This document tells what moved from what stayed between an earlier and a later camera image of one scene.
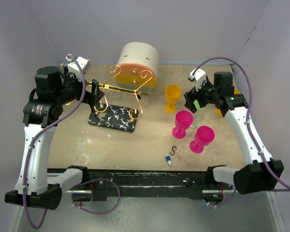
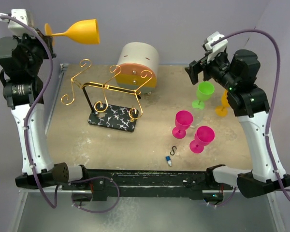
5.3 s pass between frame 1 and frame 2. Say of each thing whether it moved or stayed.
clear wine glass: stayed
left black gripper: moved
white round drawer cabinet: stayed
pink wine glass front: stayed
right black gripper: moved
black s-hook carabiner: stayed
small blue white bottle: stayed
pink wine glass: stayed
